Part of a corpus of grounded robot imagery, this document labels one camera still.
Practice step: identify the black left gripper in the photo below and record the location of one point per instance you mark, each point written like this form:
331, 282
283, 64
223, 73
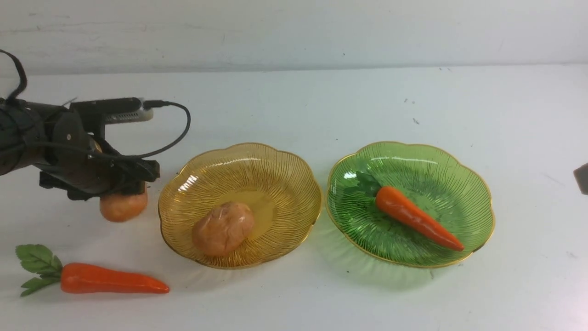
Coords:
69, 166

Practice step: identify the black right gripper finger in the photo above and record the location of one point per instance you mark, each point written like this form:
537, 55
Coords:
581, 178

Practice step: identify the brown potato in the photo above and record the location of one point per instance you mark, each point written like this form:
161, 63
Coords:
223, 229
121, 208

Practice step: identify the orange carrot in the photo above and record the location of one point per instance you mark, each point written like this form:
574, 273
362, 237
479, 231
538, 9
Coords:
392, 202
80, 278

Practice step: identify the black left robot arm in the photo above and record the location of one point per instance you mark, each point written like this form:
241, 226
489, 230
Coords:
25, 134

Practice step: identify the green ribbed glass plate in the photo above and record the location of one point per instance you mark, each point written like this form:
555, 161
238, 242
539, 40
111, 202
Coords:
451, 193

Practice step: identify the amber ribbed glass plate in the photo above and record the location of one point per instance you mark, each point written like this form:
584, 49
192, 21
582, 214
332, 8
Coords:
278, 186

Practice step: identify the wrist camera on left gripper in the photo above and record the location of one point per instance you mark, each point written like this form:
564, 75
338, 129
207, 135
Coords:
97, 114

